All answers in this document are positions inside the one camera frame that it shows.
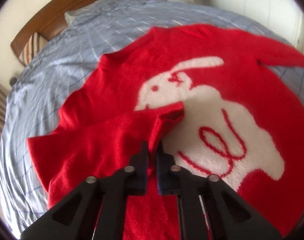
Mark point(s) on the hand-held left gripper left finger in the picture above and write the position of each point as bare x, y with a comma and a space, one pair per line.
142, 175

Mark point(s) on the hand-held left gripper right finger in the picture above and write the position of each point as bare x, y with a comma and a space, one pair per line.
164, 177

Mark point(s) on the red sweater with white rabbit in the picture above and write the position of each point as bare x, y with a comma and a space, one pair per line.
112, 140

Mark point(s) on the blue checked duvet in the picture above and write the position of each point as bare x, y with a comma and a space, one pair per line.
54, 80

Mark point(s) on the striped cushion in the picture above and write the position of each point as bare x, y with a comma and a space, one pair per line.
32, 47

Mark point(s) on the light blue pillow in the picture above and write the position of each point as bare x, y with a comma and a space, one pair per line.
73, 17

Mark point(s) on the wooden headboard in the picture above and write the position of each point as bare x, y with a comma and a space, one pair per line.
54, 17

